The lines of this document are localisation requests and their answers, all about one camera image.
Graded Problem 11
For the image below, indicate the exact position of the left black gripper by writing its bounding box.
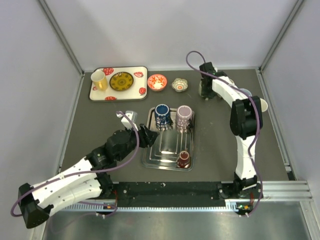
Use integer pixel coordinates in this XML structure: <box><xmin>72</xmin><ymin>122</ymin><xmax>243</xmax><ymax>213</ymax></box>
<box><xmin>116</xmin><ymin>123</ymin><xmax>160</xmax><ymax>162</ymax></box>

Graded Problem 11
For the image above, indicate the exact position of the pale blue footed mug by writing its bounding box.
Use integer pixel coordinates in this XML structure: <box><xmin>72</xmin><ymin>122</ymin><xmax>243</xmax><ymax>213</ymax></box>
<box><xmin>240</xmin><ymin>88</ymin><xmax>252</xmax><ymax>97</ymax></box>

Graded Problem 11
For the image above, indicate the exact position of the grey blue mug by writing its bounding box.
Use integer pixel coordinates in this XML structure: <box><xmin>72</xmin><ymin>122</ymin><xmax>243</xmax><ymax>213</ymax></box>
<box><xmin>260</xmin><ymin>98</ymin><xmax>269</xmax><ymax>113</ymax></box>

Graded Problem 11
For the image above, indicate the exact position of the light green mug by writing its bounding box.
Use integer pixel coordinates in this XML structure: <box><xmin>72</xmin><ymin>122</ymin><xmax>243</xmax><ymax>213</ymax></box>
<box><xmin>198</xmin><ymin>82</ymin><xmax>203</xmax><ymax>98</ymax></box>

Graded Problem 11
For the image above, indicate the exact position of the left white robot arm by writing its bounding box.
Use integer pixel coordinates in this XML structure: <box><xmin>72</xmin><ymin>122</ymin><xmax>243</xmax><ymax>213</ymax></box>
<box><xmin>18</xmin><ymin>124</ymin><xmax>159</xmax><ymax>229</ymax></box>

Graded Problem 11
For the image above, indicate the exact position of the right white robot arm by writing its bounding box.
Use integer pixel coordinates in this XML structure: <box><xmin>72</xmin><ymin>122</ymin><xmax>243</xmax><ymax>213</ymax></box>
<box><xmin>199</xmin><ymin>62</ymin><xmax>263</xmax><ymax>198</ymax></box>

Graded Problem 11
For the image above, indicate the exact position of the dark blue mug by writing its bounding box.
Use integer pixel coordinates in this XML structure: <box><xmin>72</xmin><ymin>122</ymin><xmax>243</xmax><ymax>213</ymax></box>
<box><xmin>154</xmin><ymin>103</ymin><xmax>173</xmax><ymax>131</ymax></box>

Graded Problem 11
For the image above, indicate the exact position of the lilac mug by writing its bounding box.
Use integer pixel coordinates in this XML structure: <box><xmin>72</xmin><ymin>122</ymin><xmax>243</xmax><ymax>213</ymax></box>
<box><xmin>175</xmin><ymin>105</ymin><xmax>194</xmax><ymax>133</ymax></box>

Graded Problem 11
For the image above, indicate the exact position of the dark red brown mug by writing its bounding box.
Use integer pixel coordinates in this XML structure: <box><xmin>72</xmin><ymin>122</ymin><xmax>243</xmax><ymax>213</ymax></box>
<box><xmin>176</xmin><ymin>150</ymin><xmax>191</xmax><ymax>169</ymax></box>

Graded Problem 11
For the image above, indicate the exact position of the yellow mug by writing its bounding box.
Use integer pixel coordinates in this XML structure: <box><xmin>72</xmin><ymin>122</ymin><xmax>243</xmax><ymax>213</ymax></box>
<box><xmin>90</xmin><ymin>69</ymin><xmax>108</xmax><ymax>91</ymax></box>

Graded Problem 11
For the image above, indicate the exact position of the metal tray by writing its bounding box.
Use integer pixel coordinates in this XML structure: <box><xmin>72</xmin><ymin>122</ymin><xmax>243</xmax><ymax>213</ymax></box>
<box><xmin>141</xmin><ymin>107</ymin><xmax>195</xmax><ymax>172</ymax></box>

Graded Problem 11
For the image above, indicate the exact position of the small flower shaped bowl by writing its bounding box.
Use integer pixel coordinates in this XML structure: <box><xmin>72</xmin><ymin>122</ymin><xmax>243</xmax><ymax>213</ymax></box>
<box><xmin>171</xmin><ymin>78</ymin><xmax>189</xmax><ymax>93</ymax></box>

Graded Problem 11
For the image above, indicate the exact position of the strawberry pattern tray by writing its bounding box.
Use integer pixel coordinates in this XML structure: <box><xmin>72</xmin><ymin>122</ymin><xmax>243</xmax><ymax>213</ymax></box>
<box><xmin>89</xmin><ymin>66</ymin><xmax>148</xmax><ymax>102</ymax></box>

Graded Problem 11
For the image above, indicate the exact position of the red patterned bowl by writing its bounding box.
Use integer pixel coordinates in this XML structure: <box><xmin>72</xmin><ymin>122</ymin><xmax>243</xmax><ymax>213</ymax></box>
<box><xmin>147</xmin><ymin>74</ymin><xmax>168</xmax><ymax>92</ymax></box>

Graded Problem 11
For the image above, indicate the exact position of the yellow patterned plate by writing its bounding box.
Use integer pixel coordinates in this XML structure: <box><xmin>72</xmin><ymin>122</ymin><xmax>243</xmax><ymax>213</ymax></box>
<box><xmin>109</xmin><ymin>71</ymin><xmax>134</xmax><ymax>92</ymax></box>

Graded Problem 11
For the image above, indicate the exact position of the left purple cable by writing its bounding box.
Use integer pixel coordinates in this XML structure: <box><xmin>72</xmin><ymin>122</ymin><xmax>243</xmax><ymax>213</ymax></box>
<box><xmin>9</xmin><ymin>111</ymin><xmax>141</xmax><ymax>217</ymax></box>

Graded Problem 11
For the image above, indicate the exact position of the purple cable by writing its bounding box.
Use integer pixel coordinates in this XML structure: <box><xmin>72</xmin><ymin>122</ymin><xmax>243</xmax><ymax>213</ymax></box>
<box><xmin>186</xmin><ymin>51</ymin><xmax>265</xmax><ymax>217</ymax></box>
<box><xmin>9</xmin><ymin>111</ymin><xmax>141</xmax><ymax>217</ymax></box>

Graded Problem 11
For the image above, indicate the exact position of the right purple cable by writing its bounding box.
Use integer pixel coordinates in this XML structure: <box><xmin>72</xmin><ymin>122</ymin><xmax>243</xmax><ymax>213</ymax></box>
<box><xmin>186</xmin><ymin>51</ymin><xmax>265</xmax><ymax>217</ymax></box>

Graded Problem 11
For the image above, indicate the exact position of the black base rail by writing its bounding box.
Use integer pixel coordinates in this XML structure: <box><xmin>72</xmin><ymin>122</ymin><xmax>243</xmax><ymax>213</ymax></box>
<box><xmin>84</xmin><ymin>181</ymin><xmax>253</xmax><ymax>208</ymax></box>

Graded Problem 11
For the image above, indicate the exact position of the grey cable duct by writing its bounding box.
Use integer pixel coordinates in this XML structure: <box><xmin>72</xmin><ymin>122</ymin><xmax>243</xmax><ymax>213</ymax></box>
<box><xmin>59</xmin><ymin>198</ymin><xmax>253</xmax><ymax>213</ymax></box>

